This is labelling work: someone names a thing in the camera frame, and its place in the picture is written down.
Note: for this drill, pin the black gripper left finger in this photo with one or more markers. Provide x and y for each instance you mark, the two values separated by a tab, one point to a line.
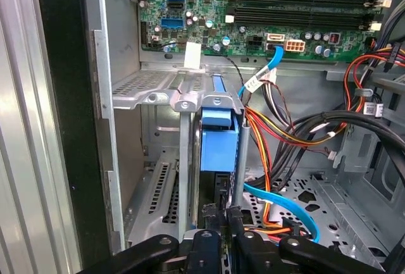
202	252

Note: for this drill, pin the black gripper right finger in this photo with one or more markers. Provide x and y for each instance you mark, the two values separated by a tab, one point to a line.
253	255

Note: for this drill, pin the hard disk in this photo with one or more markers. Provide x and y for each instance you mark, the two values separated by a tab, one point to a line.
218	150

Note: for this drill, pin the grey metal disk bay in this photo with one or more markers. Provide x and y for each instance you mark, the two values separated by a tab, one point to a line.
142	84

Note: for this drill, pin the white paper label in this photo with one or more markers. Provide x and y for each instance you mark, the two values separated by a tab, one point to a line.
192	55

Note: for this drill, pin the black open PC case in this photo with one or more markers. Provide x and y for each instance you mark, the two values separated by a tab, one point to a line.
69	97

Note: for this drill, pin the green motherboard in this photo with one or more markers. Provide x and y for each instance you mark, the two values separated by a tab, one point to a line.
215	8

